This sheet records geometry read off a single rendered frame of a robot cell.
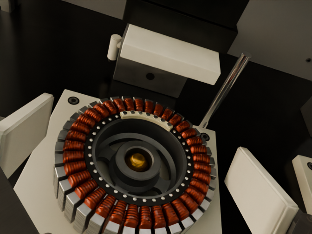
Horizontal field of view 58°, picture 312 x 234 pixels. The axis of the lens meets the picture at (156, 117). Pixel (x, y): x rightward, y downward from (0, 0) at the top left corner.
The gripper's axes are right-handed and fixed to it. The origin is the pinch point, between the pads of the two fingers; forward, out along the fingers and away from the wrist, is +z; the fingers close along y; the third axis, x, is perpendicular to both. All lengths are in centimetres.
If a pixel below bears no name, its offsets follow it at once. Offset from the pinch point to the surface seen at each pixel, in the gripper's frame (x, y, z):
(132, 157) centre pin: -1.4, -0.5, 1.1
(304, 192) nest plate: -2.6, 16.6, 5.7
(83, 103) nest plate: -0.7, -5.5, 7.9
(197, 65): 6.0, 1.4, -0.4
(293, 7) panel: 15.2, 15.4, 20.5
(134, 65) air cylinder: 3.4, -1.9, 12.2
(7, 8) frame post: 4.7, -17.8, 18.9
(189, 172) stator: -0.9, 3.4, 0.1
